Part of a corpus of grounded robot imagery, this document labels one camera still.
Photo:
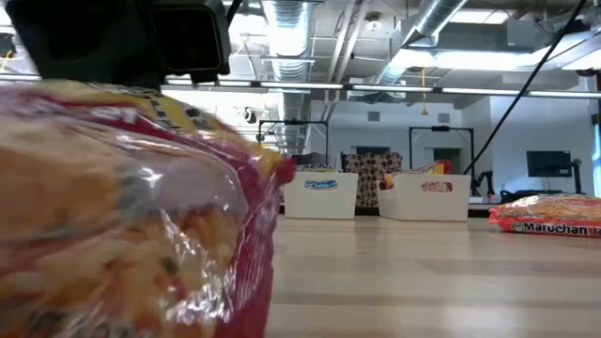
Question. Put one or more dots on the black monitor on stand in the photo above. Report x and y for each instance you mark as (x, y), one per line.
(549, 164)

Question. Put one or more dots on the black background rig frame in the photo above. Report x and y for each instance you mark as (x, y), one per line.
(441, 128)
(293, 122)

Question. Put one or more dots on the round ceiling fixture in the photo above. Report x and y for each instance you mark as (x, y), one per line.
(374, 23)

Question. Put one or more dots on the red Maruchan ramen packet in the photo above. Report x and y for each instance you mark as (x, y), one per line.
(436, 187)
(117, 211)
(434, 168)

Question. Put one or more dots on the black ceiling spotlight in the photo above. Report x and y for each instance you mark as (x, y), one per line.
(250, 116)

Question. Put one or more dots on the silver ventilation duct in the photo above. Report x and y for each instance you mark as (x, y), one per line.
(288, 47)
(436, 14)

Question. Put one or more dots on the patterned fabric chair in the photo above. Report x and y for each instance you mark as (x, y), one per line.
(371, 178)

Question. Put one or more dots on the orange Maruchan ramen packet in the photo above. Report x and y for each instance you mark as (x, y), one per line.
(544, 213)

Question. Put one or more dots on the black background robot arm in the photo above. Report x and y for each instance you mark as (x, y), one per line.
(486, 180)

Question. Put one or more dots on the bright ceiling light panel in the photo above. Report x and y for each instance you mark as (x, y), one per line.
(479, 17)

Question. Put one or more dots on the black aluminium table frame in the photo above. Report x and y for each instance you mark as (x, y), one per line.
(368, 211)

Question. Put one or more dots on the blue lit screen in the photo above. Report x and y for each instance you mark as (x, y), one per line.
(597, 169)

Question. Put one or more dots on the long ceiling light strip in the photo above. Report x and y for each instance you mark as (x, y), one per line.
(399, 88)

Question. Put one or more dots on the white plastic bin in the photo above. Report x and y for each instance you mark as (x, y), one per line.
(319, 204)
(422, 206)

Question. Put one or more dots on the blue Maruchan ramen packet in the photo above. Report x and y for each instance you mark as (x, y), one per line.
(314, 168)
(321, 184)

